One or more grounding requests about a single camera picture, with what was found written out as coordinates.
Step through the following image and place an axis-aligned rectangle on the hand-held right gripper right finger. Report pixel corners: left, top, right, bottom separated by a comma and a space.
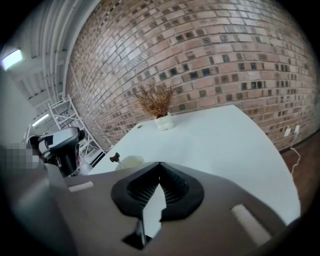
141, 161, 288, 256

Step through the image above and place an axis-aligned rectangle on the thin white cable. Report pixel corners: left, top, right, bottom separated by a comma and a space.
289, 132, 301, 175

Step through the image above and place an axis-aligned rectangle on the small dark object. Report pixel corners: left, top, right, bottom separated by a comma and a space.
109, 152, 124, 169

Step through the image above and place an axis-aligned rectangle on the white table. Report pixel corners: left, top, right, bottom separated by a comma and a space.
88, 104, 302, 240

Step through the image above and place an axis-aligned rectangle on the translucent white plastic container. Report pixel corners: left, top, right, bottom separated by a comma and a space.
114, 154, 146, 172

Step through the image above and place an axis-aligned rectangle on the dried brown plant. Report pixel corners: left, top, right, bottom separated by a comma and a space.
131, 81, 176, 119

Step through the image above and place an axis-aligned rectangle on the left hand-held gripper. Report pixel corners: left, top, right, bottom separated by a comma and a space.
27, 126, 86, 177

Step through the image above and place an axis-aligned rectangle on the white vase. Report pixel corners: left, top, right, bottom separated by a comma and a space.
153, 112, 174, 132

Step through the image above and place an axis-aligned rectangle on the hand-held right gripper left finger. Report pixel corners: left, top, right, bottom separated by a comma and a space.
45, 161, 161, 251

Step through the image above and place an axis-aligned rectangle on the metal scaffold rack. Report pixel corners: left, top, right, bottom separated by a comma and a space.
48, 94, 109, 171

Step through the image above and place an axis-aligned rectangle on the ceiling light panel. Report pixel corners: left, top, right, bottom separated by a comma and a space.
31, 113, 50, 128
0, 48, 25, 71

